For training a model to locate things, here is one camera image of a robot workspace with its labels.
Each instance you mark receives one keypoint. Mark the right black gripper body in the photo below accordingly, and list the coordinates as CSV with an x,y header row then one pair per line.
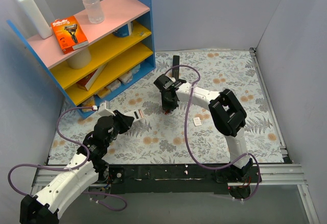
x,y
169,99

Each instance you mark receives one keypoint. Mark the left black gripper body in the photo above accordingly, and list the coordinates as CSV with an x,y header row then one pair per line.
x,y
118,123

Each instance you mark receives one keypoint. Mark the red white remote control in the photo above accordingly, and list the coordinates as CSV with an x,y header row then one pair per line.
x,y
136,114

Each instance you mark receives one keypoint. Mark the white battery cover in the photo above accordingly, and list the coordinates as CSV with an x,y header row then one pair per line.
x,y
197,121

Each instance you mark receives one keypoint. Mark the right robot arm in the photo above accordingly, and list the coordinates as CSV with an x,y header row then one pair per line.
x,y
228,115

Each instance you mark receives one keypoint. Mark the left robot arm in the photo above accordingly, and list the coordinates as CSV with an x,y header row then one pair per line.
x,y
85,168

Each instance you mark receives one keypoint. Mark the yellow packet on shelf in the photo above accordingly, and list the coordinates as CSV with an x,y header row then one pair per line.
x,y
89,105

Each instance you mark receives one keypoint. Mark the long black box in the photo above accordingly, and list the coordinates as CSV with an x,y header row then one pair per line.
x,y
175,69

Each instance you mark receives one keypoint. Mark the white packets on shelf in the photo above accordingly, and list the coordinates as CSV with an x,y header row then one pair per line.
x,y
122,80

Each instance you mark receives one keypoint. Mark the red white book box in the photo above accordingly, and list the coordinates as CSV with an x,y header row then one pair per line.
x,y
86,82

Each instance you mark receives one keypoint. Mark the blue shelf unit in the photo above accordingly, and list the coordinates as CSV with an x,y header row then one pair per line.
x,y
120,54

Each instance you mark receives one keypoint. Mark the cream cylinder container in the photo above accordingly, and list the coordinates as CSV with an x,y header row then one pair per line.
x,y
80,60

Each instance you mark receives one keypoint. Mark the orange razor box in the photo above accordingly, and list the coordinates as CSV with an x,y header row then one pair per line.
x,y
69,34

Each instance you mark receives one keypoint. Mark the clear plastic water bottle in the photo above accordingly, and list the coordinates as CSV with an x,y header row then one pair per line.
x,y
90,2

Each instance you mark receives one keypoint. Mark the white bottle black cap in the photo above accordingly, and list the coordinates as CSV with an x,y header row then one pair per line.
x,y
36,17

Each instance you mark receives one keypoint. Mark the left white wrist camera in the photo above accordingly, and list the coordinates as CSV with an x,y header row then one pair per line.
x,y
103,109

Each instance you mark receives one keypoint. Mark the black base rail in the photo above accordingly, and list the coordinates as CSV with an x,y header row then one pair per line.
x,y
178,178

